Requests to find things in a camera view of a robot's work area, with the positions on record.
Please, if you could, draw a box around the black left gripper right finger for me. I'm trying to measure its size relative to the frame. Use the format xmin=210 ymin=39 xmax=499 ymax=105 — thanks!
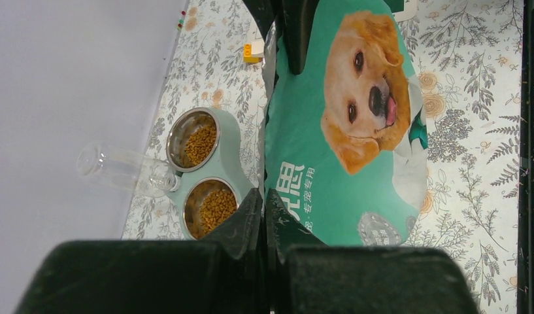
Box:
xmin=265 ymin=189 xmax=478 ymax=313

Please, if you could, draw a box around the mint green double bowl stand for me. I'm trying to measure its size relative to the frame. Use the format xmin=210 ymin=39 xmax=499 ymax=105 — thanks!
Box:
xmin=168 ymin=108 xmax=253 ymax=240

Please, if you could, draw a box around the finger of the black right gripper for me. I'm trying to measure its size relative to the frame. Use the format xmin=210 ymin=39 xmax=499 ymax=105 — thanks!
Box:
xmin=282 ymin=0 xmax=320 ymax=75
xmin=243 ymin=0 xmax=281 ymax=39

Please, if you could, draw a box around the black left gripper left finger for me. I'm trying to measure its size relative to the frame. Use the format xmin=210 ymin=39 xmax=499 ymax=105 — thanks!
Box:
xmin=16 ymin=188 xmax=263 ymax=313

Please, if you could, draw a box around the green pet food bag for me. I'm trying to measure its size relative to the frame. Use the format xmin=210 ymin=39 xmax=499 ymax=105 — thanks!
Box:
xmin=264 ymin=13 xmax=428 ymax=246

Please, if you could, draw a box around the floral patterned table mat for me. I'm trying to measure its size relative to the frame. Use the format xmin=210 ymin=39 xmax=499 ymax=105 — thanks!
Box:
xmin=145 ymin=1 xmax=524 ymax=313

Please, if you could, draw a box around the clear water bottle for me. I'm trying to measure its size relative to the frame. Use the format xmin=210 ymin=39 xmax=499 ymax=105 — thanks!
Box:
xmin=76 ymin=142 xmax=181 ymax=198

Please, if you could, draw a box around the white yellow toy block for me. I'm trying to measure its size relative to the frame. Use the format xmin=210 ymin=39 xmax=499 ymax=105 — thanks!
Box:
xmin=242 ymin=39 xmax=264 ymax=63

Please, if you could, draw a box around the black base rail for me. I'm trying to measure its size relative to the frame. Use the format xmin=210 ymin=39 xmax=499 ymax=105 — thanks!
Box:
xmin=517 ymin=1 xmax=534 ymax=313

